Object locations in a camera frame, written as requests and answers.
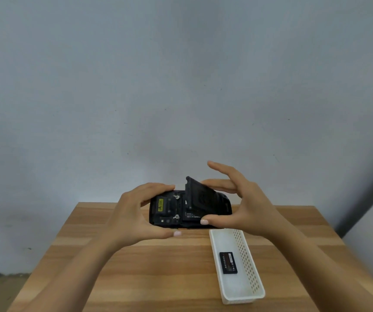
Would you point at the person's right hand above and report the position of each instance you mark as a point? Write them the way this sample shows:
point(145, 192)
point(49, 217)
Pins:
point(254, 211)

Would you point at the person's left hand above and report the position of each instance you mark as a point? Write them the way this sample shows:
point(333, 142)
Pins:
point(129, 217)

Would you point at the person's right middle finger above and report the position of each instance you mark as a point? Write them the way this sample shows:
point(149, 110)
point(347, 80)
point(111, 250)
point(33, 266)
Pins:
point(227, 172)

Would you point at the person's left thumb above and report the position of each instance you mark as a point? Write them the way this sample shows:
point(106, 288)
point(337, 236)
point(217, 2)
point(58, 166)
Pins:
point(162, 234)

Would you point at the person's right thumb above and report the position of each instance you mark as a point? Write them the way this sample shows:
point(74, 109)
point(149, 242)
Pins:
point(220, 220)

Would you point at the black handheld terminal device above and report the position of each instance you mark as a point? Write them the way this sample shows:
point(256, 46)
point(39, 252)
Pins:
point(168, 211)

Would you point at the black battery cover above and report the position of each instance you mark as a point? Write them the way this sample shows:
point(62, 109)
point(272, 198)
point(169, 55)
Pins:
point(201, 194)

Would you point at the person's right forearm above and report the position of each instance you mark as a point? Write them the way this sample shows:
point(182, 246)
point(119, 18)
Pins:
point(323, 272)

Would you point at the person's left forearm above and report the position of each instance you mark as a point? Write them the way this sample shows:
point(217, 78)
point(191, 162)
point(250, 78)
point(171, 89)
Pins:
point(76, 276)

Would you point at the black battery with white print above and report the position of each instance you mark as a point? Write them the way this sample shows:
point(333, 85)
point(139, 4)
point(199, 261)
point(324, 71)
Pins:
point(193, 215)

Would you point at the wooden table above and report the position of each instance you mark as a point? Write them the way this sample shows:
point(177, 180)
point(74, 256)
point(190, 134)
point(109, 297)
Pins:
point(173, 269)

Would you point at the black battery with red label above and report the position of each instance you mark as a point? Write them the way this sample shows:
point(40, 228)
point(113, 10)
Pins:
point(228, 262)

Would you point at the white perforated plastic basket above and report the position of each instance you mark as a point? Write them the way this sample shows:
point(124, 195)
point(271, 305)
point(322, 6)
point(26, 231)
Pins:
point(238, 282)

